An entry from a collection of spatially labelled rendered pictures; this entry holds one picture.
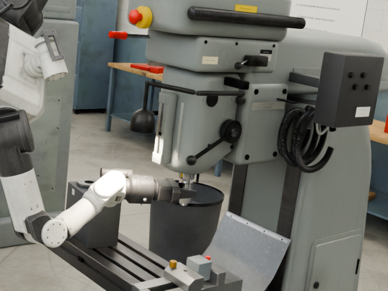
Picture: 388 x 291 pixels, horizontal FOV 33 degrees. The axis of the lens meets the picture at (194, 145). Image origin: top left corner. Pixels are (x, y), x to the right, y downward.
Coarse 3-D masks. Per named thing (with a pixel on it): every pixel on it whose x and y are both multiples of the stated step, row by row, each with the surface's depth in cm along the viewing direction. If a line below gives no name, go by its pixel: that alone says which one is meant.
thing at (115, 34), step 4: (112, 32) 183; (116, 32) 184; (120, 32) 185; (124, 32) 186; (112, 36) 183; (116, 36) 184; (120, 36) 185; (124, 36) 186; (128, 36) 187; (132, 36) 188; (136, 36) 189; (140, 36) 190; (144, 36) 191; (148, 36) 192
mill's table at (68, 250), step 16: (128, 240) 246; (64, 256) 240; (80, 256) 232; (96, 256) 228; (112, 256) 229; (128, 256) 231; (144, 256) 234; (96, 272) 225; (112, 272) 217; (128, 272) 221; (144, 272) 220; (160, 272) 221; (112, 288) 218; (128, 288) 211
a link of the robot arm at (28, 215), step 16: (16, 176) 171; (32, 176) 174; (16, 192) 172; (32, 192) 174; (16, 208) 173; (32, 208) 174; (16, 224) 175; (32, 224) 173; (48, 224) 175; (64, 224) 179; (48, 240) 175; (64, 240) 179
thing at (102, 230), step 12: (84, 180) 246; (96, 180) 247; (72, 192) 242; (84, 192) 236; (72, 204) 243; (120, 204) 235; (96, 216) 231; (108, 216) 234; (84, 228) 234; (96, 228) 233; (108, 228) 235; (84, 240) 235; (96, 240) 234; (108, 240) 237
